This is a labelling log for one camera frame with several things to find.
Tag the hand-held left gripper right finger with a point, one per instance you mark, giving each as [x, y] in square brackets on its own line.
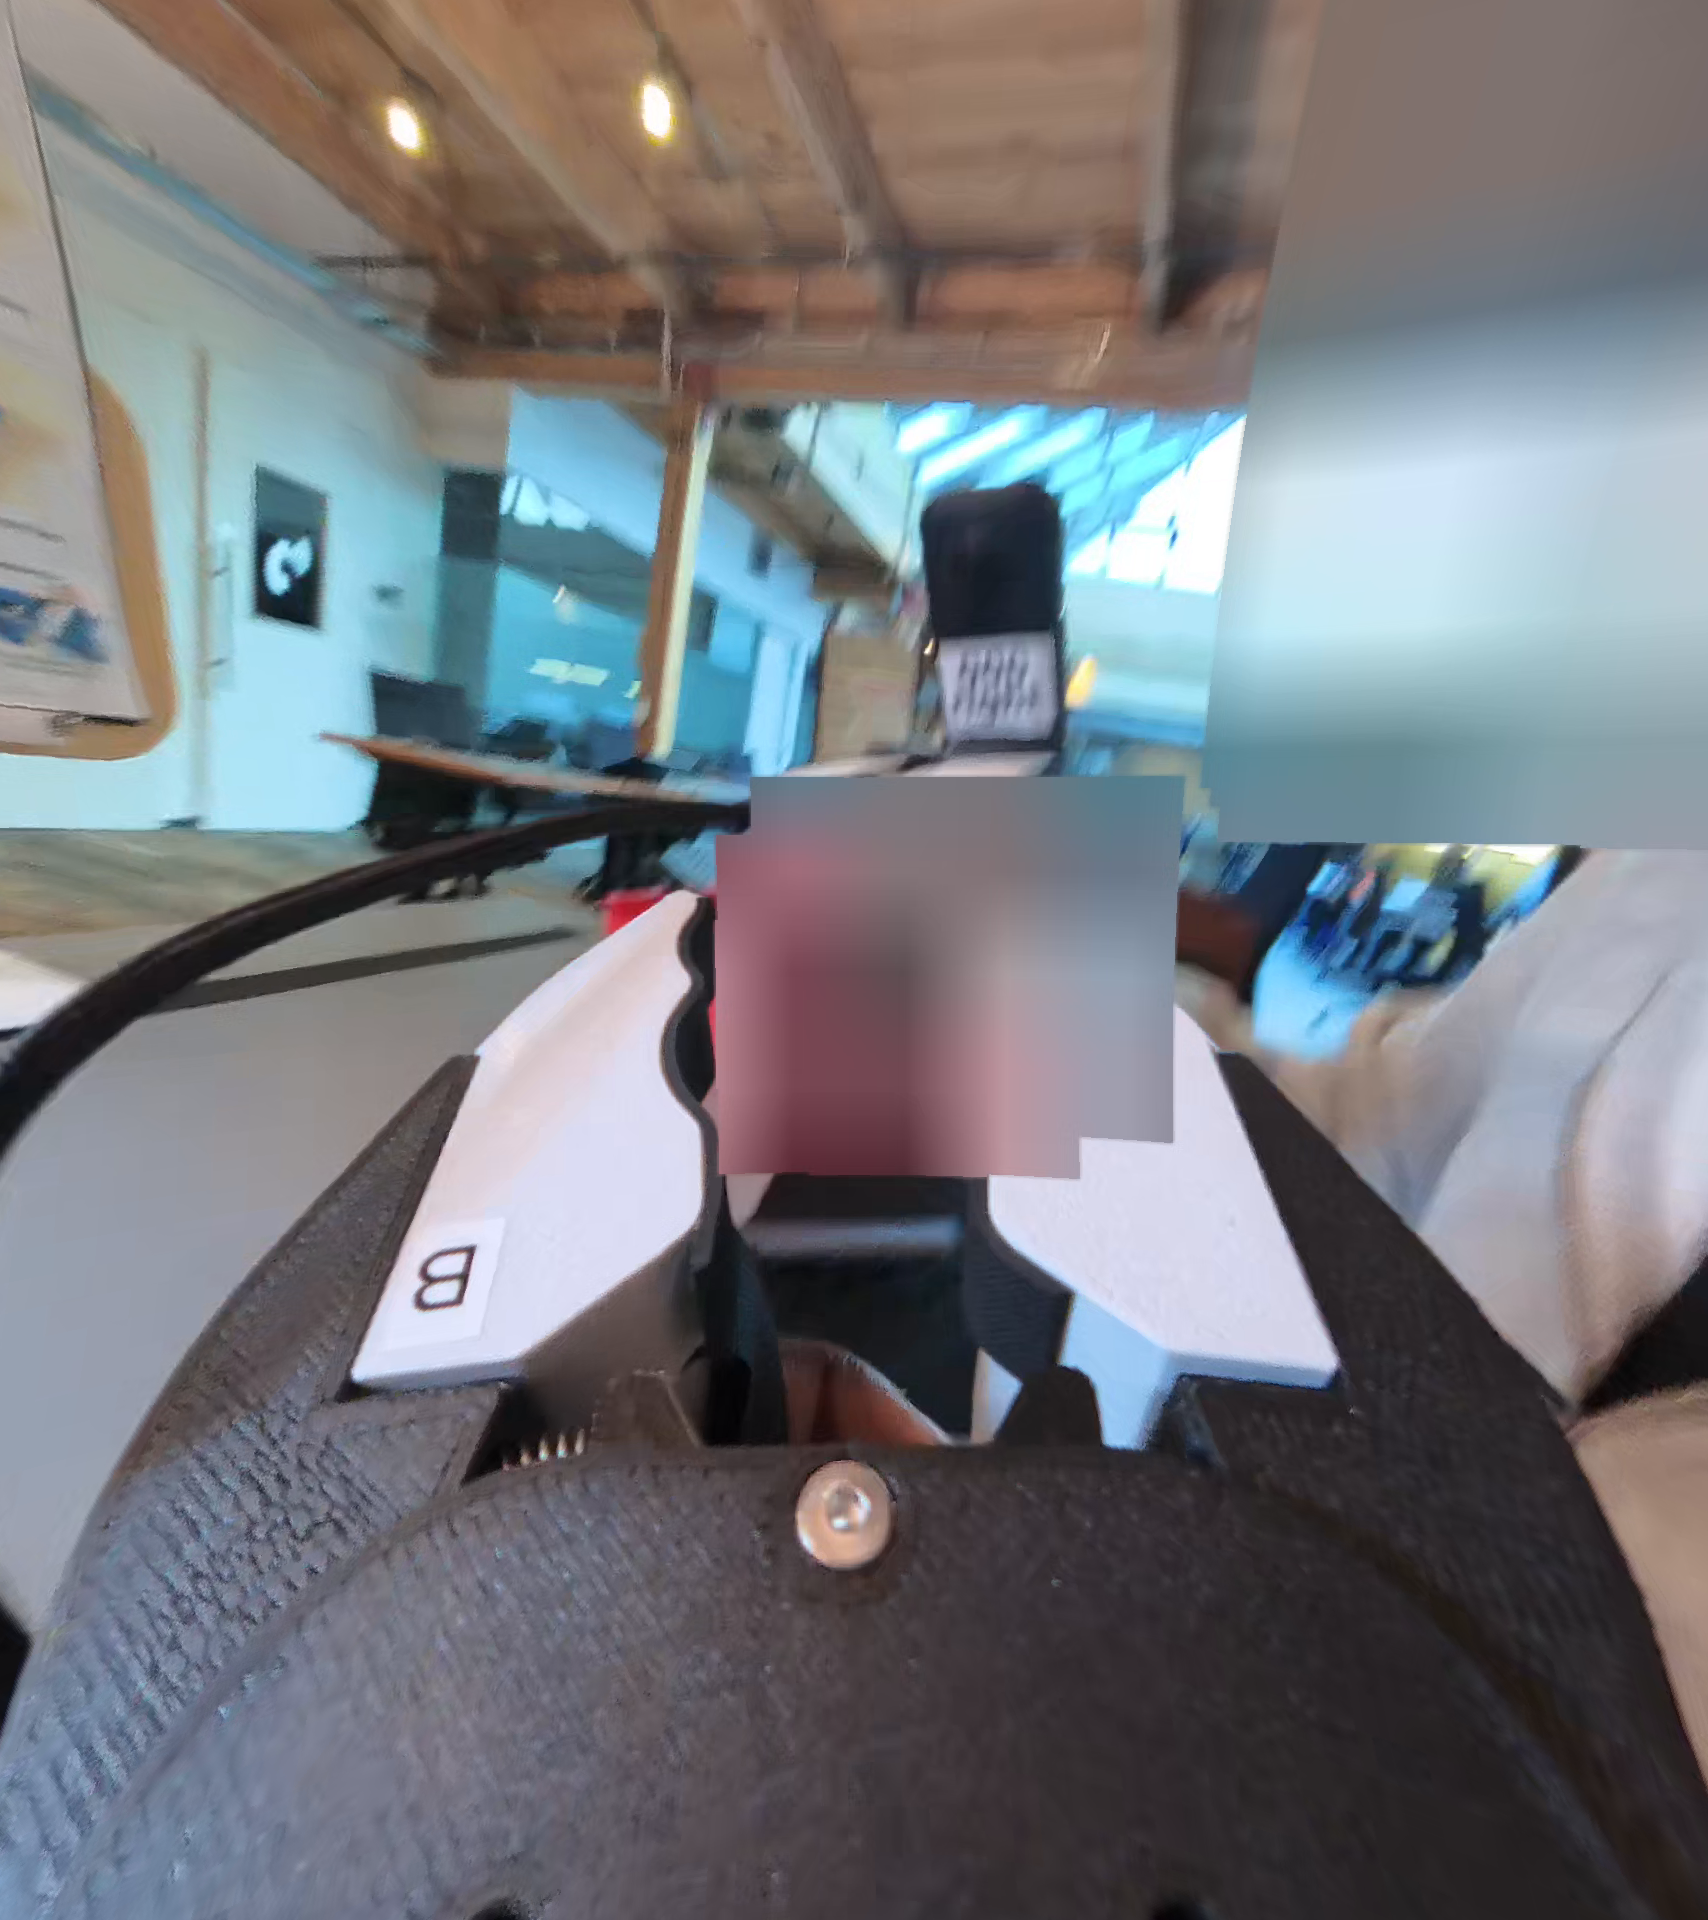
[1199, 1275]

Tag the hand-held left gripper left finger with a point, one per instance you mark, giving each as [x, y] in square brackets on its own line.
[567, 1170]

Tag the cardboard box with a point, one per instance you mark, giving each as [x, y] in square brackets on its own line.
[869, 691]

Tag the red box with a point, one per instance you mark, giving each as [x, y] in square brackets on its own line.
[631, 910]

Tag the wooden pillar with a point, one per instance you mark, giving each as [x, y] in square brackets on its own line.
[672, 586]

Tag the long wooden table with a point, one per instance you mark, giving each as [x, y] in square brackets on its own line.
[524, 767]

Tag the round ceiling light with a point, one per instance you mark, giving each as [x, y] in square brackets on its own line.
[405, 127]
[656, 109]

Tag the wooden board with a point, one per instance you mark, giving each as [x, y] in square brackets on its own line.
[140, 600]

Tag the black wall sign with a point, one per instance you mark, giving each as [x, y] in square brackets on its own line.
[289, 547]

